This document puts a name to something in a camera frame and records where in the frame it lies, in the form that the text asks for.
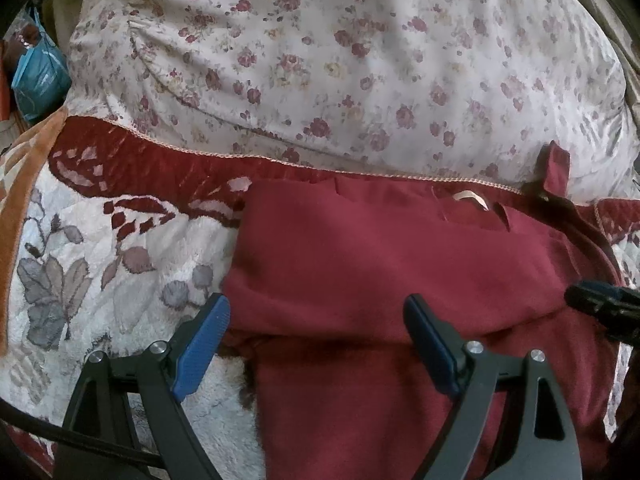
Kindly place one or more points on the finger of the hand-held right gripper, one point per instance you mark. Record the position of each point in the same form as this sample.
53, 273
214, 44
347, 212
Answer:
602, 302

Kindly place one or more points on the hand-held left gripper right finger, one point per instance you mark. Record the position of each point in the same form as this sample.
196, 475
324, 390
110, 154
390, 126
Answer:
431, 347

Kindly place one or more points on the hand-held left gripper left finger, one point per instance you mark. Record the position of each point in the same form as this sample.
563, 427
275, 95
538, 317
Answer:
200, 350

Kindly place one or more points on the dark red garment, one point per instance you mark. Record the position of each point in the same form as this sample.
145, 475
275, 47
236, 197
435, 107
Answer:
375, 260

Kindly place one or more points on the red and white floral blanket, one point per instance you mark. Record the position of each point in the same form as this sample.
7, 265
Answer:
100, 270

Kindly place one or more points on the floral print duvet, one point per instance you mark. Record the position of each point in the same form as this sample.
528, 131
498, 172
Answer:
325, 60

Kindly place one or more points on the blue plastic bag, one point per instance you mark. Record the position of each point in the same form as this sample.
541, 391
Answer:
40, 75

